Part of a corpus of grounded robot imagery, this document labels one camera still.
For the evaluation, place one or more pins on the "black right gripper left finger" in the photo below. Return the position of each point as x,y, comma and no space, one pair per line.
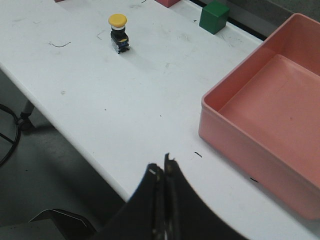
142,216

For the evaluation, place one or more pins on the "yellow push button switch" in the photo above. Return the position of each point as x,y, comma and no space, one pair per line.
119,38

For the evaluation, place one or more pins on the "table leg with caster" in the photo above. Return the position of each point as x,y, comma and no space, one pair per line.
23,121

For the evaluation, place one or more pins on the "grey box on floor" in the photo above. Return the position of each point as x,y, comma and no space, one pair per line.
50,224

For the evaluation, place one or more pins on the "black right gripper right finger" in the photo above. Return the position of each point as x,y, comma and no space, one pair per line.
187,217

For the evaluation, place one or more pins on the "pink plastic bin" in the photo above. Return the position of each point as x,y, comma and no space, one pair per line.
265,115

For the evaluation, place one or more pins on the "pink cube block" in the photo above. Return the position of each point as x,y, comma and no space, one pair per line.
167,3

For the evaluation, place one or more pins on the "green cube block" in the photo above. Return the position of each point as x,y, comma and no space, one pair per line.
214,17

